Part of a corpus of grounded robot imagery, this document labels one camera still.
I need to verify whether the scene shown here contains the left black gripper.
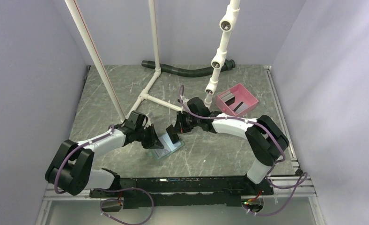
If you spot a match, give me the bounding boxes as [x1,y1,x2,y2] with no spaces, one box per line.
[135,123,163,149]

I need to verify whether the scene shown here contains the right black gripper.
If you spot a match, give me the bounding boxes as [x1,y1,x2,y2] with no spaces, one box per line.
[172,110,201,134]

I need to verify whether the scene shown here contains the black credit card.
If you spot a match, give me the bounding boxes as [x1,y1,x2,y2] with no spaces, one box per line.
[166,125,180,144]

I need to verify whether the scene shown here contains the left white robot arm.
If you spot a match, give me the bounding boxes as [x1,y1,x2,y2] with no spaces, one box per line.
[45,111,164,197]

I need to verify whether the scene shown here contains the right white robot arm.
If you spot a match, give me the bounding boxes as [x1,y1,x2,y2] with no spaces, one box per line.
[174,97,289,195]

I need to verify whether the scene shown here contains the grey card stack in tray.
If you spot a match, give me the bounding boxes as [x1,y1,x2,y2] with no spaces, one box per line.
[221,91,236,106]

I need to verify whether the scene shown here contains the pink plastic card tray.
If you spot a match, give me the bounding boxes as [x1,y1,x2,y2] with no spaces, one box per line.
[215,83,259,117]

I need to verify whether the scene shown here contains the black striped card in tray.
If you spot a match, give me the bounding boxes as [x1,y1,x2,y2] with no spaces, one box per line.
[233,102,248,114]

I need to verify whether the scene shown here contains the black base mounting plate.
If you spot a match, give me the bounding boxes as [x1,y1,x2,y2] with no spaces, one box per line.
[90,175,274,209]

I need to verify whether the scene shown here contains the black corrugated hose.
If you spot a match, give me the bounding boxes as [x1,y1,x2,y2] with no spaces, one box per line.
[141,60,236,78]

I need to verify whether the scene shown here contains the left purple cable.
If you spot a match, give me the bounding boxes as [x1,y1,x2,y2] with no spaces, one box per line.
[53,124,155,225]

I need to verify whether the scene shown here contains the white PVC pipe frame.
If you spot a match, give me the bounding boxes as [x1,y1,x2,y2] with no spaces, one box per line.
[64,0,242,120]

